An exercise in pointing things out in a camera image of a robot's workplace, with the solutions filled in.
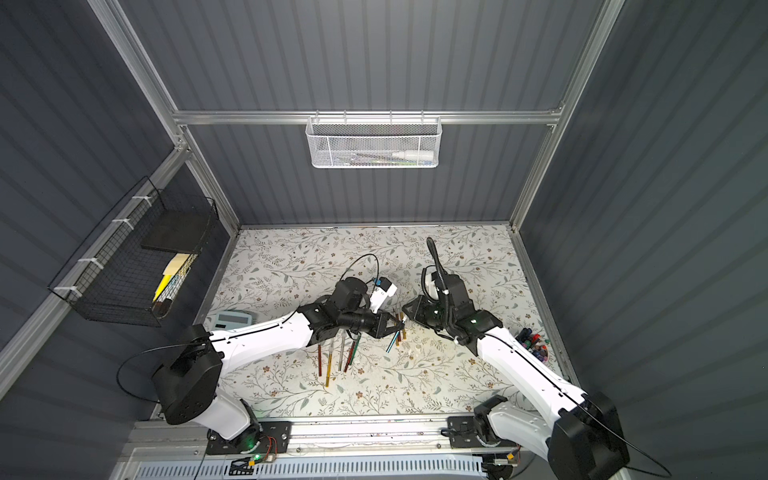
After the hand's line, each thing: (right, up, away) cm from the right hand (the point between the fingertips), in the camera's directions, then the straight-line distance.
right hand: (409, 307), depth 79 cm
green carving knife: (-15, -12, +10) cm, 22 cm away
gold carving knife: (-23, -19, +6) cm, 30 cm away
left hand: (-1, -6, -4) cm, 7 cm away
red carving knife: (-17, -16, +8) cm, 25 cm away
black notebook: (-63, +21, +2) cm, 67 cm away
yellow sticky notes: (-59, +10, -7) cm, 60 cm away
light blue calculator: (-55, -6, +13) cm, 56 cm away
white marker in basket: (+2, +45, +13) cm, 47 cm away
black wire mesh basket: (-68, +11, -5) cm, 69 cm away
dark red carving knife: (-26, -17, +8) cm, 32 cm away
